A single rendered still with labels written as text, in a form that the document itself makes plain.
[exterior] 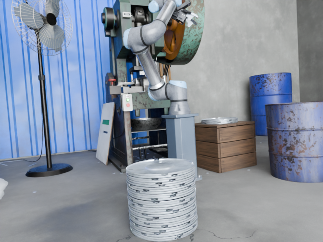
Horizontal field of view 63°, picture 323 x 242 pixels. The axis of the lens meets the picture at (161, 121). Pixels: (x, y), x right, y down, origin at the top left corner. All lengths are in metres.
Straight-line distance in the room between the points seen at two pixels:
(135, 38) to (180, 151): 0.76
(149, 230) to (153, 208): 0.09
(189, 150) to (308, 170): 0.72
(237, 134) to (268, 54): 3.04
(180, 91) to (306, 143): 0.82
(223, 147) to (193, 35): 1.01
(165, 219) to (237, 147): 1.15
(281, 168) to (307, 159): 0.17
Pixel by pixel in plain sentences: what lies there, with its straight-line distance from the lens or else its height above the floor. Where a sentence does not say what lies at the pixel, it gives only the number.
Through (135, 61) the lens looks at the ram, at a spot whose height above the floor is 0.93.
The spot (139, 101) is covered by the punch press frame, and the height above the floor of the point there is 0.57.
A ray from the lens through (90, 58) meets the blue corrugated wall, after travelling 3.60.
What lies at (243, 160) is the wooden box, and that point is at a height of 0.06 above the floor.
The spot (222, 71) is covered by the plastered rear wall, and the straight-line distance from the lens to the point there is 4.32.
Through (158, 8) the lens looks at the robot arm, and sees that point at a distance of 1.93.
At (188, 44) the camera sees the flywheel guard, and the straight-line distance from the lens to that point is 2.42.
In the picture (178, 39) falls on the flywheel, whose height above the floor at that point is 1.15.
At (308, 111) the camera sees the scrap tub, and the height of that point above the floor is 0.43.
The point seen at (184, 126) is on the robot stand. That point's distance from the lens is 1.72.
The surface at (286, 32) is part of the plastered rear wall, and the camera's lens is 5.31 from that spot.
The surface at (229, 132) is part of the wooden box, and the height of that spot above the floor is 0.29.
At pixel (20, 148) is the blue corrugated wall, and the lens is 3.56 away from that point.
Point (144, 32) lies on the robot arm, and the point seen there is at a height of 0.93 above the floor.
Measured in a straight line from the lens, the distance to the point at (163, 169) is 1.08.
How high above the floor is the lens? 0.51
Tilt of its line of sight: 3 degrees down
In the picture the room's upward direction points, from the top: 4 degrees counter-clockwise
